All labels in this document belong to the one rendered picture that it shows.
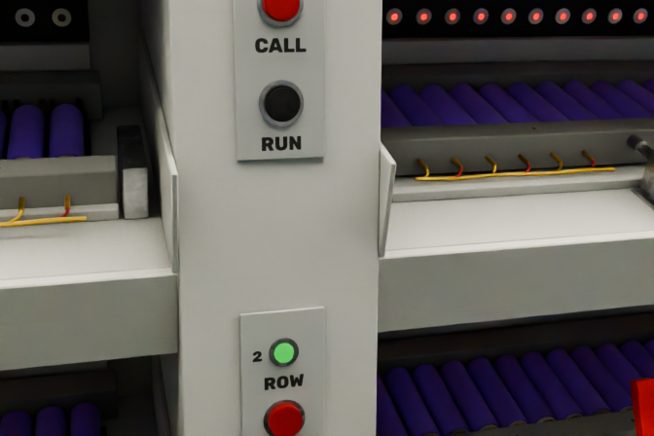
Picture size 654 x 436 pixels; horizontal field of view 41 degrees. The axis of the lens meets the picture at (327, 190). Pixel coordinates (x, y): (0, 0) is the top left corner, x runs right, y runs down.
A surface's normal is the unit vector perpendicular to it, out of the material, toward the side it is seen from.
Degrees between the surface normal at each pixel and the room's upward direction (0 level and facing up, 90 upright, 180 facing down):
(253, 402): 90
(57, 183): 107
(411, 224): 17
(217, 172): 90
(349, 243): 90
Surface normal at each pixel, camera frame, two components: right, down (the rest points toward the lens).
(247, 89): 0.26, 0.20
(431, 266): 0.25, 0.47
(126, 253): 0.07, -0.88
